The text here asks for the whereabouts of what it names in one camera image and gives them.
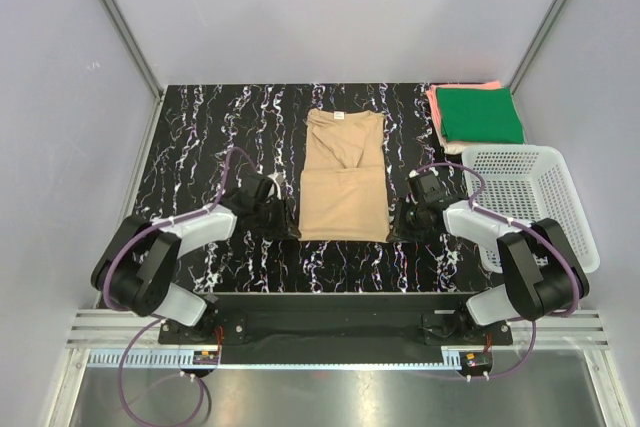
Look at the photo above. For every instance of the beige t shirt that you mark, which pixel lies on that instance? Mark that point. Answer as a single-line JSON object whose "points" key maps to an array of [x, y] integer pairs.
{"points": [[343, 186]]}

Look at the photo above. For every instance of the pink folded t shirt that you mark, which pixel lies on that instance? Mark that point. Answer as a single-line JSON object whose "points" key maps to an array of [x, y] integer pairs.
{"points": [[431, 93]]}

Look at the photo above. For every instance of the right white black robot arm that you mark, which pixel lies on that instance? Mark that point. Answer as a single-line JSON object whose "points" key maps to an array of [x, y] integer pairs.
{"points": [[541, 273]]}

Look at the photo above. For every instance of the small circuit board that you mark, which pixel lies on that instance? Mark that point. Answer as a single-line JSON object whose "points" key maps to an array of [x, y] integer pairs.
{"points": [[207, 357], [477, 359]]}

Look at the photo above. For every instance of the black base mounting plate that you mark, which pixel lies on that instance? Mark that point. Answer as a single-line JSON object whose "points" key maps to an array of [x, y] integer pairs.
{"points": [[386, 322]]}

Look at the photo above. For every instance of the white plastic mesh basket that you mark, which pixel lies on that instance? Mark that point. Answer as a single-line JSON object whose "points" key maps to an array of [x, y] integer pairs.
{"points": [[530, 183]]}

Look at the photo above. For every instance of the left aluminium frame post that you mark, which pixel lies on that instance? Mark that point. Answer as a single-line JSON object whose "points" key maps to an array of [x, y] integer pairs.
{"points": [[132, 47]]}

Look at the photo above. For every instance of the left small circuit board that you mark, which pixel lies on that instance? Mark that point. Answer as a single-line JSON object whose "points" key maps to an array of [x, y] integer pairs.
{"points": [[207, 357]]}

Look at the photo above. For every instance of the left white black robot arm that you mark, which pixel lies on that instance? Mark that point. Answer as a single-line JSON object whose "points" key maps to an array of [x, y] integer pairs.
{"points": [[136, 269]]}

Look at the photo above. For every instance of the green folded t shirt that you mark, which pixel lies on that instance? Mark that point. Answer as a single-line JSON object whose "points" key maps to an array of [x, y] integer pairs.
{"points": [[479, 116]]}

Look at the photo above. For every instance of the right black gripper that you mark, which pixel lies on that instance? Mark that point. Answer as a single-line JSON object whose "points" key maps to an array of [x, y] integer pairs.
{"points": [[400, 233]]}

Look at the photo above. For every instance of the cream folded t shirt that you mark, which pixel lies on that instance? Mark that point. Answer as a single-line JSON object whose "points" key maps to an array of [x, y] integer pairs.
{"points": [[455, 147]]}

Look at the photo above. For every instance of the grey slotted cable duct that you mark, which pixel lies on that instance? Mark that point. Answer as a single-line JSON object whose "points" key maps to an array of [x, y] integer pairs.
{"points": [[236, 358]]}

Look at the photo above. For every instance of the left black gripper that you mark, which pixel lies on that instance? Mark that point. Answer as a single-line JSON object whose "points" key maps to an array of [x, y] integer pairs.
{"points": [[285, 227]]}

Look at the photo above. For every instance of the right small circuit board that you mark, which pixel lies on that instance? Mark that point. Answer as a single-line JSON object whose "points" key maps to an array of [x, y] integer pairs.
{"points": [[477, 359]]}

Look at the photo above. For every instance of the aluminium rail profile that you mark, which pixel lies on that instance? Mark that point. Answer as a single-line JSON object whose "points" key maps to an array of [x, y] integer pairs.
{"points": [[103, 328]]}

